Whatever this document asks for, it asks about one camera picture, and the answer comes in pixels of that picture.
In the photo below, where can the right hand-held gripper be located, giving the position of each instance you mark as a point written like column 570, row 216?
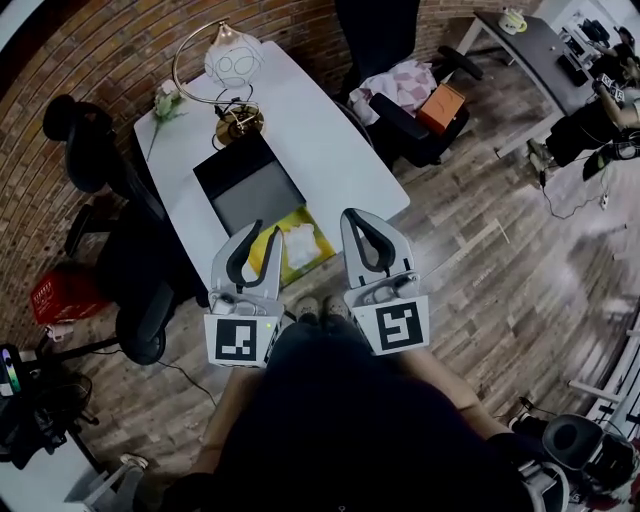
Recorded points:
column 400, row 325

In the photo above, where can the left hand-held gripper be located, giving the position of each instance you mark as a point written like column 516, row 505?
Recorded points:
column 235, row 340

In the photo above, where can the black box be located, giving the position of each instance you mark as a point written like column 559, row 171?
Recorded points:
column 255, row 192

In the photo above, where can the person's left forearm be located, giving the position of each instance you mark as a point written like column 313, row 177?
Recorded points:
column 232, row 405

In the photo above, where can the person's right forearm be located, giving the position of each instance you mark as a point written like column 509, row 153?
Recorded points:
column 442, row 385

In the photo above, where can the orange cardboard box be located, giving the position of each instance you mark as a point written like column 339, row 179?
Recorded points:
column 442, row 107

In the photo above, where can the red box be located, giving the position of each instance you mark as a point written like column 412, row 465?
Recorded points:
column 62, row 297

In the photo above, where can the yellow green flat packet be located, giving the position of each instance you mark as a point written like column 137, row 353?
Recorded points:
column 305, row 245

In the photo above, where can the person's right shoe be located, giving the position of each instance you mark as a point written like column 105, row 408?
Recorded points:
column 336, row 306

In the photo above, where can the person's shoe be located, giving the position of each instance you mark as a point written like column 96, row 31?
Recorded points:
column 306, row 307
column 336, row 306

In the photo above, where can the person's left shoe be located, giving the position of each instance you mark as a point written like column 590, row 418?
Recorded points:
column 306, row 307

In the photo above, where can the black office chair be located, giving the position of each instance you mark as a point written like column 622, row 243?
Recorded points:
column 380, row 30
column 130, row 235

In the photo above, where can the pink white checkered cloth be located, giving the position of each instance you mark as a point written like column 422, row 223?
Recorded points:
column 400, row 82

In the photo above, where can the person's dark clothing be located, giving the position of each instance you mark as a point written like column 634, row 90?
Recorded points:
column 350, row 430

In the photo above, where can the white artificial flower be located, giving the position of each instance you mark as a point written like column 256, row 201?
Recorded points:
column 167, row 102

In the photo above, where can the gold arc lamp white globe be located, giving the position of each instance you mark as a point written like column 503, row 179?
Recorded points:
column 232, row 62

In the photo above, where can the phone on stand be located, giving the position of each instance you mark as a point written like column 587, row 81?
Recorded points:
column 9, row 370

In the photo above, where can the dark desk white legs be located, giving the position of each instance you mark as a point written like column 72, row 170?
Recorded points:
column 537, row 47

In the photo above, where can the black tripod equipment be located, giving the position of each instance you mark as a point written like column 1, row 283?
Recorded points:
column 35, row 425

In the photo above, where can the white mug yellow rim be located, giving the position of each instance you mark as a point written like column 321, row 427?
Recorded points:
column 512, row 21

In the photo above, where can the white metal rack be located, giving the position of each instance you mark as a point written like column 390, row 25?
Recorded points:
column 612, row 380

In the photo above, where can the grey black padded device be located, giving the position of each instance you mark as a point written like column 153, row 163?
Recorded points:
column 575, row 440

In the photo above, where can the black devices on desk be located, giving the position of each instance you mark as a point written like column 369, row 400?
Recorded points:
column 582, row 45

